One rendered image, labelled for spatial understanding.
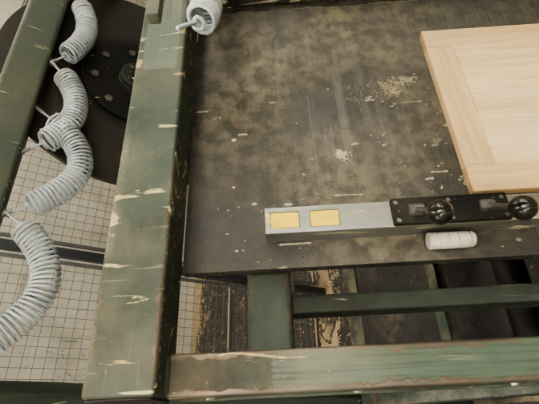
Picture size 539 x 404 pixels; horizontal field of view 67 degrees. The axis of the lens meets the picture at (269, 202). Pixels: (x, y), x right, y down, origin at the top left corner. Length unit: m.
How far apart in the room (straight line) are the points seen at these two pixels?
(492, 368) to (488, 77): 0.61
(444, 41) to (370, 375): 0.76
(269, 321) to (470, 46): 0.76
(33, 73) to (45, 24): 0.20
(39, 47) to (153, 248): 0.90
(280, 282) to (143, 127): 0.38
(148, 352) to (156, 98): 0.47
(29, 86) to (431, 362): 1.17
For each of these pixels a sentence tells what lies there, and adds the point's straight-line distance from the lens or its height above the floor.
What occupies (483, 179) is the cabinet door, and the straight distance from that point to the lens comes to 0.85.
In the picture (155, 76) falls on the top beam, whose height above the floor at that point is 1.89.
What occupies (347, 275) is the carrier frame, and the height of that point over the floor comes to 0.78.
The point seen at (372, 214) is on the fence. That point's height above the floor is 1.53.
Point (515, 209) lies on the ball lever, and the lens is 0.68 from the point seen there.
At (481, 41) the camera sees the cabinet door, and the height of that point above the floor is 1.25.
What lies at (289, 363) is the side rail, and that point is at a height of 1.67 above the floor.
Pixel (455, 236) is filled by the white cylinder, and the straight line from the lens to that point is 0.76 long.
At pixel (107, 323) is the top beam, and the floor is 1.91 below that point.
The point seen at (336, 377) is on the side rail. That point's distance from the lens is 0.63.
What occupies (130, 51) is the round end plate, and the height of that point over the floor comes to 1.88.
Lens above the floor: 2.03
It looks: 28 degrees down
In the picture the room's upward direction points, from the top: 75 degrees counter-clockwise
